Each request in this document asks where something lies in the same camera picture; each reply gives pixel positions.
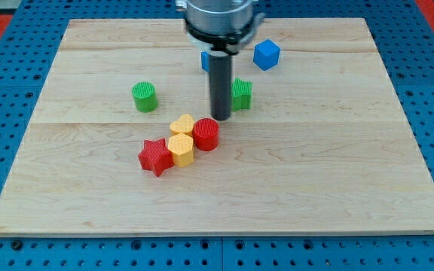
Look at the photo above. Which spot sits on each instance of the red cylinder block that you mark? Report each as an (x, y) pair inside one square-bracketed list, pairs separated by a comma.
[(206, 134)]

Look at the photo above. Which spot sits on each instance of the yellow heart block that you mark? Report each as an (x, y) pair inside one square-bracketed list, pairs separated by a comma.
[(185, 125)]

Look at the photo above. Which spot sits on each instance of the yellow hexagon block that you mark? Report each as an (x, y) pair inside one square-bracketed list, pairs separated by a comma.
[(182, 148)]

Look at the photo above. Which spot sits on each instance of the red star block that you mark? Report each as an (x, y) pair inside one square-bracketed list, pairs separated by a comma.
[(155, 156)]

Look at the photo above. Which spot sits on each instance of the green star block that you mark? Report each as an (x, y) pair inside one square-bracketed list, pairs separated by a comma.
[(241, 95)]

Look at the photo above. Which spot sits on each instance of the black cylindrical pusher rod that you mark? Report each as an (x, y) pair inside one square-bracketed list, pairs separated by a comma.
[(220, 72)]

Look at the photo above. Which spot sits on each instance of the blue block behind rod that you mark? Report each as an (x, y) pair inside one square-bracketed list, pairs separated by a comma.
[(204, 59)]

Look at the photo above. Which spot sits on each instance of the green cylinder block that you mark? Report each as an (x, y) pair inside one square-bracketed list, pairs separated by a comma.
[(144, 96)]

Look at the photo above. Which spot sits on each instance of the wooden board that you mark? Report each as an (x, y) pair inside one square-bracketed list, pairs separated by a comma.
[(325, 149)]

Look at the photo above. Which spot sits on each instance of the blue cube block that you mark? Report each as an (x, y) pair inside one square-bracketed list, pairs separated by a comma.
[(266, 54)]

